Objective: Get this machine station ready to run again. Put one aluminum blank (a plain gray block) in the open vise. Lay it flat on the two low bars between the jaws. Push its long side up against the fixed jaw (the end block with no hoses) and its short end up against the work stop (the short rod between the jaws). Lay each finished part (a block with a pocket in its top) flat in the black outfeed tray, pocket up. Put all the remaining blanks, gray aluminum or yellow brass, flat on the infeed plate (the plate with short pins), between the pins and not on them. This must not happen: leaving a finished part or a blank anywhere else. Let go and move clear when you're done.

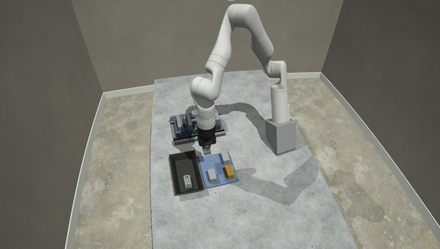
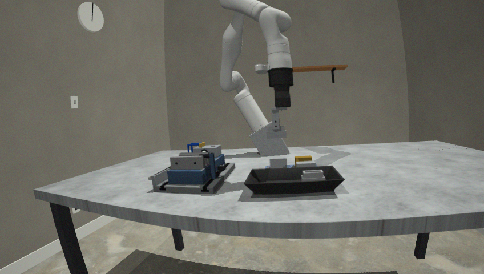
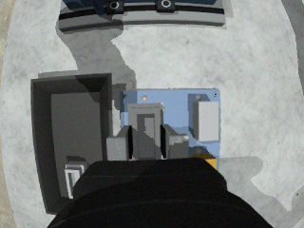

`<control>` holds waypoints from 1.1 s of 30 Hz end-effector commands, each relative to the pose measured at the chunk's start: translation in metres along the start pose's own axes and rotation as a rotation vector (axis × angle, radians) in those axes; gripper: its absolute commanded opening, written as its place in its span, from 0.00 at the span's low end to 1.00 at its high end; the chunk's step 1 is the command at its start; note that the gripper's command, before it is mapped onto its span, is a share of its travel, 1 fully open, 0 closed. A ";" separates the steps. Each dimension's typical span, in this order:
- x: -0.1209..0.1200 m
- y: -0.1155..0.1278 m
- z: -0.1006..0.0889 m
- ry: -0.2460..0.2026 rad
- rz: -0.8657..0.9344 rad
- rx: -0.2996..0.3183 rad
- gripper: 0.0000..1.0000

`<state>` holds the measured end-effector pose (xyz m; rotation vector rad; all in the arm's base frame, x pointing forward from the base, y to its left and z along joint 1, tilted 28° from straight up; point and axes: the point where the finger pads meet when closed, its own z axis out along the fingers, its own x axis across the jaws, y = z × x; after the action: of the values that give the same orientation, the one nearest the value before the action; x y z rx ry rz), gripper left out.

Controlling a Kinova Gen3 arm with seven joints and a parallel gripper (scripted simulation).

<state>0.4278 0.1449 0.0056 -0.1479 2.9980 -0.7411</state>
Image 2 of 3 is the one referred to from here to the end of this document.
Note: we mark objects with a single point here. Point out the yellow rectangular block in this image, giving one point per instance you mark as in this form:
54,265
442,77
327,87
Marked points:
302,158

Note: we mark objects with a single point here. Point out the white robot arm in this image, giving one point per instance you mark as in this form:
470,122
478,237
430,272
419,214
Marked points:
272,23

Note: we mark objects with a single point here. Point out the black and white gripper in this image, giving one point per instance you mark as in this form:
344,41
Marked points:
280,72

